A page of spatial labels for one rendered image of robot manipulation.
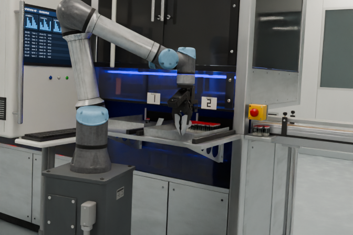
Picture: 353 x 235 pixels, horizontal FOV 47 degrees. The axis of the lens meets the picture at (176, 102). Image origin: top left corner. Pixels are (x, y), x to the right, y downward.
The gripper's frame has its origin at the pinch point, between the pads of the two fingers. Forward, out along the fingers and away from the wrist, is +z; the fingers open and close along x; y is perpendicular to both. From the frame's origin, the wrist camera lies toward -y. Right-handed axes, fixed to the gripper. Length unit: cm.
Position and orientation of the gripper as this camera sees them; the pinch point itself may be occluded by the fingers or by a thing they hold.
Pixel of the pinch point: (180, 132)
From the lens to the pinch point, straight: 170.5
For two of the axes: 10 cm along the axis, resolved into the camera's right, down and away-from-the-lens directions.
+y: 5.2, -0.4, 8.5
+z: -0.4, 10.0, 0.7
